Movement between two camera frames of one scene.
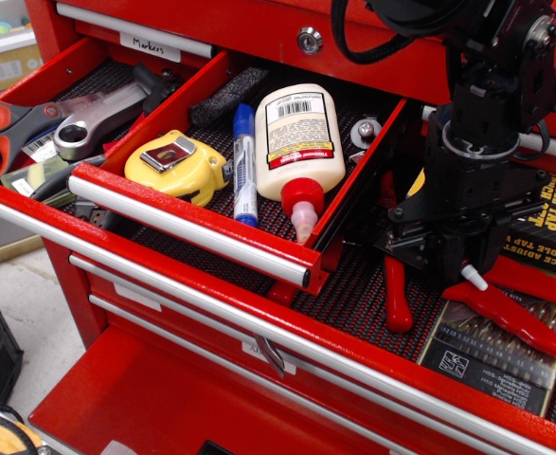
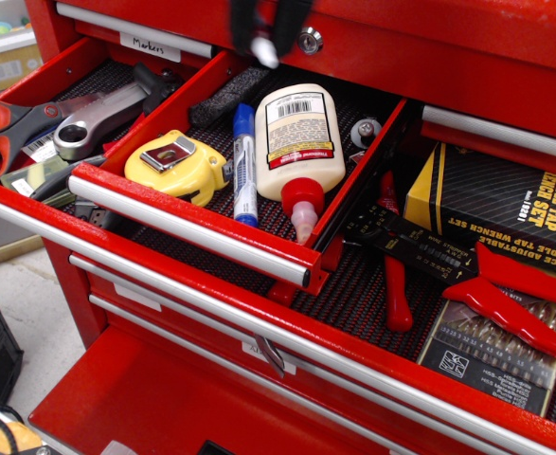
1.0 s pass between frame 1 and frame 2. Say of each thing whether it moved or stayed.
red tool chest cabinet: stayed
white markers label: stayed
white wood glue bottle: stayed
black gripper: moved
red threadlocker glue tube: moved
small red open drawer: stayed
